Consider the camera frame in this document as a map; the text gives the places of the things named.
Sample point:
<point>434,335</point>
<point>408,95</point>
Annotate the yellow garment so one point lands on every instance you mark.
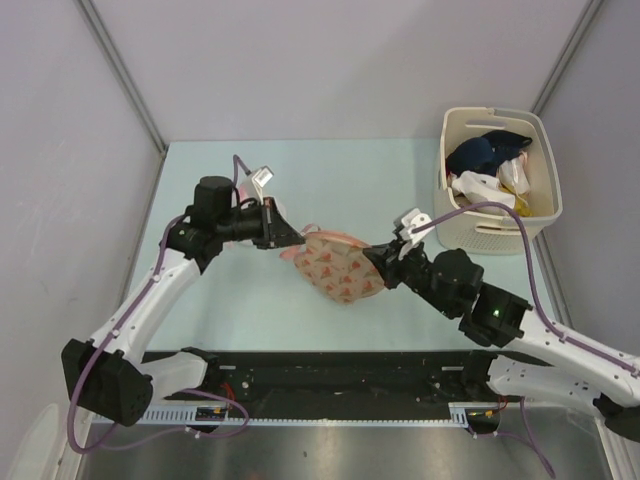
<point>521,206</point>

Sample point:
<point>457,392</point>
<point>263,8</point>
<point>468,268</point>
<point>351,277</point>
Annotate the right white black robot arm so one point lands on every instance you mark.
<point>575,370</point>

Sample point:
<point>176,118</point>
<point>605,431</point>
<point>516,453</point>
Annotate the white pink plastic bag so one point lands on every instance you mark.
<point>512,174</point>

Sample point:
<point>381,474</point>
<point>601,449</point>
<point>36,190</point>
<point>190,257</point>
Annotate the cream plastic laundry basket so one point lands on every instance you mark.
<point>481,233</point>

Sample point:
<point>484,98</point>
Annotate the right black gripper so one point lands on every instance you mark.
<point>386,258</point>

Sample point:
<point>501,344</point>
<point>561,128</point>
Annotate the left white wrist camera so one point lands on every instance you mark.
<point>256,181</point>

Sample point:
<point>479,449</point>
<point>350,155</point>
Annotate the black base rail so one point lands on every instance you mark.
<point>298,381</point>

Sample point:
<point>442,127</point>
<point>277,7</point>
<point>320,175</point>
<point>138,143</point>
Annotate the dark navy garment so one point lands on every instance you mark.
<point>486,153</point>

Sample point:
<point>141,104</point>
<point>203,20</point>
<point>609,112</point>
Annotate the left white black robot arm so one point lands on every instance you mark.
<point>107,374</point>

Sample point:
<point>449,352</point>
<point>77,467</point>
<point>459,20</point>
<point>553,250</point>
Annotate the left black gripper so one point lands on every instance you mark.
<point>273,230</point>

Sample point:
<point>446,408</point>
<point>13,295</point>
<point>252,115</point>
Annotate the floral orange bra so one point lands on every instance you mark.
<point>334,263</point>

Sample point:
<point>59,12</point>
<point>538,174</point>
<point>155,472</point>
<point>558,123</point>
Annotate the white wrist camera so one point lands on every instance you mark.
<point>412,227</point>
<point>256,181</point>

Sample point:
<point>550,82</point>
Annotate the white slotted cable duct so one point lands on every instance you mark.
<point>214,414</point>

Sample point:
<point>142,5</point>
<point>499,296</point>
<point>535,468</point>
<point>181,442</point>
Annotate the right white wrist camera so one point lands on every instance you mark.
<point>412,227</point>

